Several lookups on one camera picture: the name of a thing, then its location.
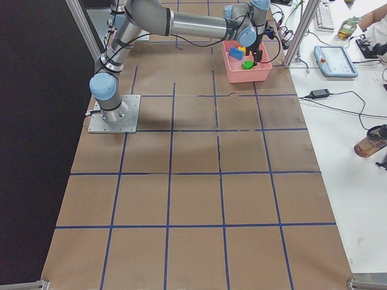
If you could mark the blue toy block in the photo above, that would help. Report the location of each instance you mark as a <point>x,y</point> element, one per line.
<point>236,53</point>

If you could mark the right side frame post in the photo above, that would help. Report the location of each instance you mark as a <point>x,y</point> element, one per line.
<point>293,54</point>

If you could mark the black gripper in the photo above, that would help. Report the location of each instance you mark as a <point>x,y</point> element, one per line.
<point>256,44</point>

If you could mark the brown drink bottle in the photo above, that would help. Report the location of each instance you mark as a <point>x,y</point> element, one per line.
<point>374,141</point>

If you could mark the white keyboard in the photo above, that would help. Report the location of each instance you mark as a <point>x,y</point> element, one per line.
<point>323,17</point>

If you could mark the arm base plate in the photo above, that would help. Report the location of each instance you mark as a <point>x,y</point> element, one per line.
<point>123,119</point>

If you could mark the green toy block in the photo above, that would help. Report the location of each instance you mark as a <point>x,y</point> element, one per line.
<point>247,65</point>

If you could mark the green tea bottle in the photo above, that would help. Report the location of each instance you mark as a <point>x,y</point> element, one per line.
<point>348,27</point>

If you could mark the yellow toy block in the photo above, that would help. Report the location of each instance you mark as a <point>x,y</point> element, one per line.
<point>243,49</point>

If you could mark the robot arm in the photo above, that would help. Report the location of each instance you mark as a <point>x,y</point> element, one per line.
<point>239,32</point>

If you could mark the pink plastic box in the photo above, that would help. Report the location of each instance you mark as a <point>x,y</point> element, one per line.
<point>236,73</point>

